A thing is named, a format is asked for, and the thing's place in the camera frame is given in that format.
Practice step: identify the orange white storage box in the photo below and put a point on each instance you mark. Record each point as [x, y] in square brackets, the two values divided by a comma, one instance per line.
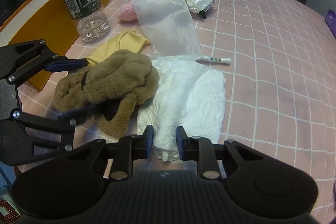
[41, 19]

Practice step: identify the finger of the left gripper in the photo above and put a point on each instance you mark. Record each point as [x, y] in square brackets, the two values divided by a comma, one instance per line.
[79, 116]

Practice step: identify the purple tissue pack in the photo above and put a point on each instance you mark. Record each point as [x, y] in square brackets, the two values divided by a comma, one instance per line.
[331, 21]

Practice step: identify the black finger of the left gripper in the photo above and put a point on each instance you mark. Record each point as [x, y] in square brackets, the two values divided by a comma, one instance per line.
[62, 64]

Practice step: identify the brown plush toy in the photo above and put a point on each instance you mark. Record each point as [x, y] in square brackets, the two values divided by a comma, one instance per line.
[116, 86]

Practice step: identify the white gauze cloth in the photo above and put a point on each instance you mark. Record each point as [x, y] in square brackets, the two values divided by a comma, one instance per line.
[168, 25]

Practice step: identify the pink checkered tablecloth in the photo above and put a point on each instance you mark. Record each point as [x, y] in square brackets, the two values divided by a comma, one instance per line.
[280, 86]

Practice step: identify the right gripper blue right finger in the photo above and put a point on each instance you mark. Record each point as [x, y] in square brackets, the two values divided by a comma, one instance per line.
[182, 143]

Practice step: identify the pink white crochet toy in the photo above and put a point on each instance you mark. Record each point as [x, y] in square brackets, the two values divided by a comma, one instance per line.
[127, 13]

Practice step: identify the yellow cloth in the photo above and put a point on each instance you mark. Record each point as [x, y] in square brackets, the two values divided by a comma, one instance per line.
[127, 40]

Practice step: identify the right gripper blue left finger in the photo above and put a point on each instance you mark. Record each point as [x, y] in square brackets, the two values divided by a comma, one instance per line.
[147, 140]

